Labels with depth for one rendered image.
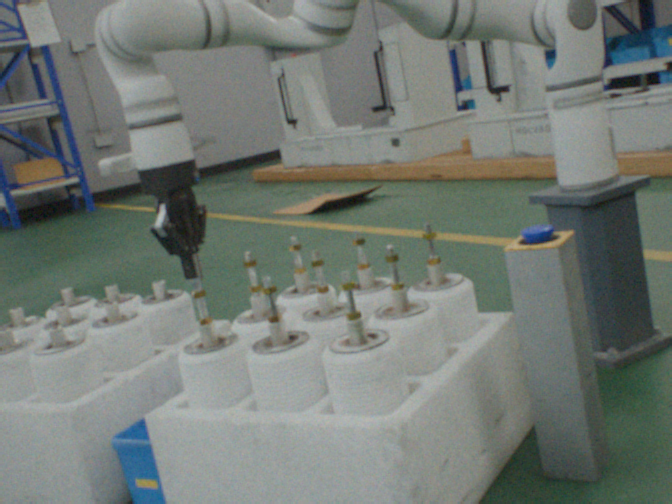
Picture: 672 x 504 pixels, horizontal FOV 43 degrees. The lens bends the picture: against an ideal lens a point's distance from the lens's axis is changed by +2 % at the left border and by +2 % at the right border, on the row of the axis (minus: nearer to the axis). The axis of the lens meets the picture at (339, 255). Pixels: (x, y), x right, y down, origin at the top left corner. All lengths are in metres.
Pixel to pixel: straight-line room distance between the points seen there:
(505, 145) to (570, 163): 2.44
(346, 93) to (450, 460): 7.56
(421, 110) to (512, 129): 0.86
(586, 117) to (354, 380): 0.68
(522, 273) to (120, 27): 0.57
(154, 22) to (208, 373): 0.44
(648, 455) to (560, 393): 0.16
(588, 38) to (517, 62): 2.55
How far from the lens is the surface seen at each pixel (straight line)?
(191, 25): 1.11
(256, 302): 1.22
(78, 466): 1.32
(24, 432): 1.38
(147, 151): 1.08
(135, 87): 1.08
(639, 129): 3.36
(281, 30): 1.22
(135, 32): 1.06
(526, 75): 3.97
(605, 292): 1.48
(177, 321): 1.49
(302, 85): 5.76
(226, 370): 1.11
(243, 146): 7.96
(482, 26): 1.37
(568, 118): 1.45
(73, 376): 1.34
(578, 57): 1.44
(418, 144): 4.54
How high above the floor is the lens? 0.55
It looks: 11 degrees down
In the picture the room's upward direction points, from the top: 12 degrees counter-clockwise
